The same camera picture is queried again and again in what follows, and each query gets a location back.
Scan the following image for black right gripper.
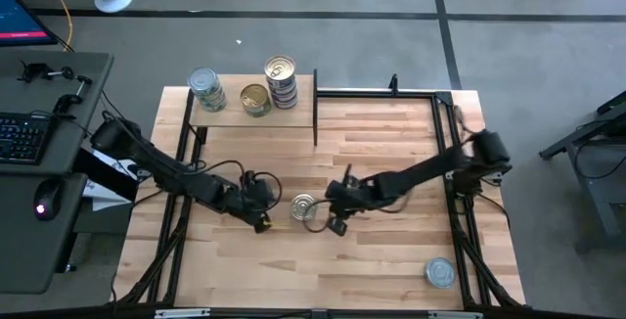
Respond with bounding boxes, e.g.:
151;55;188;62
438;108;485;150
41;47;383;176
324;163;380;238

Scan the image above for blue-lid can bottom right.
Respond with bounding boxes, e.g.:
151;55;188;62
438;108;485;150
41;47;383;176
424;256;457;290

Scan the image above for small black grey clamp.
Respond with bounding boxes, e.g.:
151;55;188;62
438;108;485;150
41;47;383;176
481;169;510;187

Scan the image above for white paper sheet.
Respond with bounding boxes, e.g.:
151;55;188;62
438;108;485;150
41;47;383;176
80;150;141;212

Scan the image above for black computer mouse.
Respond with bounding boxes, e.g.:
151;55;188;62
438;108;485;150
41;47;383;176
32;177;65;222

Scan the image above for black desk clamp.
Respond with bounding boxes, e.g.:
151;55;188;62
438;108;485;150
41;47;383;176
17;62;75;84
52;74;93;115

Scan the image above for grey desk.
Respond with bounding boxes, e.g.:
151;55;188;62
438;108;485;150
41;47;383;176
0;50;114;295

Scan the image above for backlit black keyboard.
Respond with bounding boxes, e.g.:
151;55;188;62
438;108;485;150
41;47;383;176
0;112;54;166

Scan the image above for black metal side table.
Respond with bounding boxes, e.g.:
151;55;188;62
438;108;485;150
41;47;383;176
537;91;626;251

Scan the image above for computer monitor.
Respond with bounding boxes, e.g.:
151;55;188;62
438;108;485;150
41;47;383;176
0;0;58;48

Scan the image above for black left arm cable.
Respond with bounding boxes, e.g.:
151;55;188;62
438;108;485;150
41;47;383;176
193;159;284;211

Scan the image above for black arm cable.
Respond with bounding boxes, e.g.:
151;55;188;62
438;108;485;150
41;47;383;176
303;199;343;235
193;159;284;211

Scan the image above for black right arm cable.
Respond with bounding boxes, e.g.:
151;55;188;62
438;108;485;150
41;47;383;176
303;199;343;235

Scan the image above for wooden shelf black metal frame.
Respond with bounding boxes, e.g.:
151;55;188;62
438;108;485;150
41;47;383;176
178;68;319;148

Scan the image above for black aluminium rig frame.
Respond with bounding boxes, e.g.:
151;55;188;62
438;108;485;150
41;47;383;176
114;72;527;319

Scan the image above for silver edge bracket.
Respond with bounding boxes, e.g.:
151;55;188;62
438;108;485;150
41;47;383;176
428;310;484;319
155;308;211;319

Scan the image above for black floor cable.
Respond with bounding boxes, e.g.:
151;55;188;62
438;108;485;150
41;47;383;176
99;89;126;120

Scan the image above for yellow cable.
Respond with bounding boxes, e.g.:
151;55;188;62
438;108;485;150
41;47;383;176
34;0;74;52

